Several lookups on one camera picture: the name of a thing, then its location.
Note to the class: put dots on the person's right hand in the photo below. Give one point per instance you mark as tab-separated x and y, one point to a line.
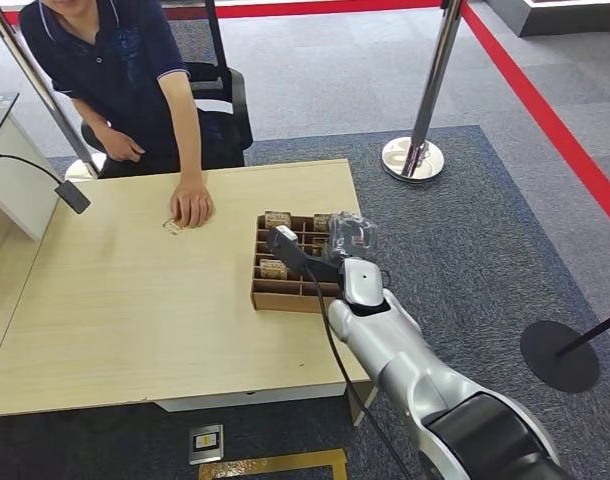
122	146

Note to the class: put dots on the person's left hand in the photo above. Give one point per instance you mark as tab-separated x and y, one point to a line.
192	202

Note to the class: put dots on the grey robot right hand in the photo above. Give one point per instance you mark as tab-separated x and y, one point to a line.
352	237

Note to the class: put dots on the patterned beige card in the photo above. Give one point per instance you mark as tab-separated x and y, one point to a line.
321	222
171	227
277	219
318	245
273	268

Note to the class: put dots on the person's left forearm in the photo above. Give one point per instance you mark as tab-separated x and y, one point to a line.
185	129

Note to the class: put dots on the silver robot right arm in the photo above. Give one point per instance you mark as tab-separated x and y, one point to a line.
400	358

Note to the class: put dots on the person's right forearm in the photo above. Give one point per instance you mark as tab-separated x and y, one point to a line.
90	116

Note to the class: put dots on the person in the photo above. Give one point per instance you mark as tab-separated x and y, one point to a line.
115	73

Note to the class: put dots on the brown slotted card organizer box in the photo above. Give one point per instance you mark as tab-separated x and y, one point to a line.
285	301

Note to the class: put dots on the black office chair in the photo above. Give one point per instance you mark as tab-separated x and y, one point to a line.
237	99

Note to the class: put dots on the blue-grey carpet rug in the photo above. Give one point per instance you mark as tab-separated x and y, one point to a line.
460	218

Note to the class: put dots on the light wood desk leg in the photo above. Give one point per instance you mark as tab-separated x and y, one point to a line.
366	397

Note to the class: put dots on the white under-desk panel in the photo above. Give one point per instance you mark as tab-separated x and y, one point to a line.
250	396

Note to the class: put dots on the red barrier belt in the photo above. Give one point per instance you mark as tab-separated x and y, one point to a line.
309	9
535	99

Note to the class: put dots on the metal floor socket box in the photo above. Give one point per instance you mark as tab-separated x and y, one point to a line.
206	444

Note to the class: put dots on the black round-base stand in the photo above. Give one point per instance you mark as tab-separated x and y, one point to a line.
549	361

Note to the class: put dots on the grey raised platform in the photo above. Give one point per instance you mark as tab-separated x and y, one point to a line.
560	23

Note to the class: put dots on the chrome stanchion post with base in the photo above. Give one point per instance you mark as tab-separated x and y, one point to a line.
435	73
40	86

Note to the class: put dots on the gold floor tape frame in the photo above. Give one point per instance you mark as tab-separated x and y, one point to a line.
285	462

